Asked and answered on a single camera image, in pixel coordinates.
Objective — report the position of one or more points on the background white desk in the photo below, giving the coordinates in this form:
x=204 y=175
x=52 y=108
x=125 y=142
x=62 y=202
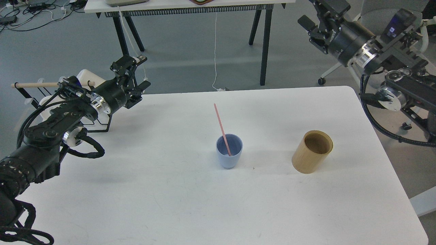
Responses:
x=173 y=7

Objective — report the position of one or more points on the wooden dowel rod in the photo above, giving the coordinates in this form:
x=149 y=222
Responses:
x=36 y=85

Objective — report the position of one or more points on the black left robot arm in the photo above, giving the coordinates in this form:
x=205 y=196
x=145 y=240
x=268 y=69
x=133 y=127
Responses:
x=54 y=130

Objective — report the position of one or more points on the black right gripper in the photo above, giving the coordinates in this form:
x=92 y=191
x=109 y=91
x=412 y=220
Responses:
x=341 y=44

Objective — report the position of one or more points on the black wire dish rack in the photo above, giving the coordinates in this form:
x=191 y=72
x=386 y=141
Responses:
x=35 y=103

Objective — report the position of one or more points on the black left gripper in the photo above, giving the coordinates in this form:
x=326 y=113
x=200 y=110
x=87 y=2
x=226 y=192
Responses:
x=111 y=95

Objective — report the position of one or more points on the grey office chair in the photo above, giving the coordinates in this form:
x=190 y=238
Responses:
x=407 y=86

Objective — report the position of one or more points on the wooden cylindrical holder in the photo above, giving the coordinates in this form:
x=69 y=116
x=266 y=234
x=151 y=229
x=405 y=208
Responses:
x=313 y=149

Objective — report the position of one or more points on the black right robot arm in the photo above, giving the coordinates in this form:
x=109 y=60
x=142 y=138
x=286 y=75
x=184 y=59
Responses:
x=372 y=83

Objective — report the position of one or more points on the blue cup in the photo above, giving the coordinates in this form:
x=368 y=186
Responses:
x=236 y=147

